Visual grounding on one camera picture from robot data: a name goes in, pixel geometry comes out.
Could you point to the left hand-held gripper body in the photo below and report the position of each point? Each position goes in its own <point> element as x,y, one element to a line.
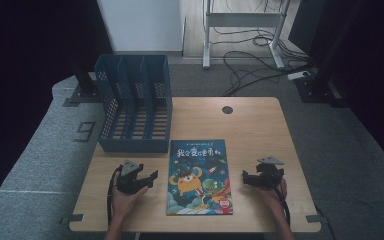
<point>128,180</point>

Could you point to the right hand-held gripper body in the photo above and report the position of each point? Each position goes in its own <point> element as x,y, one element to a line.
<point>268,173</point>

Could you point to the blue cartoon picture book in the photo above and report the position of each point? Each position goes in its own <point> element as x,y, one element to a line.
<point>198,180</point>

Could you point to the blue plastic file rack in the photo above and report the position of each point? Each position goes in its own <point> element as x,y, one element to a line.
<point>135,110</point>

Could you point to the person's left hand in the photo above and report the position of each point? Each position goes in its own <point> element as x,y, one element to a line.
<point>125,201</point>

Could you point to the person's right hand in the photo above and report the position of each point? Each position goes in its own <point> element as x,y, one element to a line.
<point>275,198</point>

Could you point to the black metal stand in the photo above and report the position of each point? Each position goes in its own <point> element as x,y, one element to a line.
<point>320,83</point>
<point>85,83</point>

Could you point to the white power strip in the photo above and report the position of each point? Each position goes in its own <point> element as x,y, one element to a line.
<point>298,75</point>

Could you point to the white panel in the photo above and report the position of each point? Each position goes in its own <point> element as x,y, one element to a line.
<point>140,25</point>

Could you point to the white metal desk frame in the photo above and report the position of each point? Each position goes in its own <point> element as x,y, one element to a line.
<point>243,19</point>

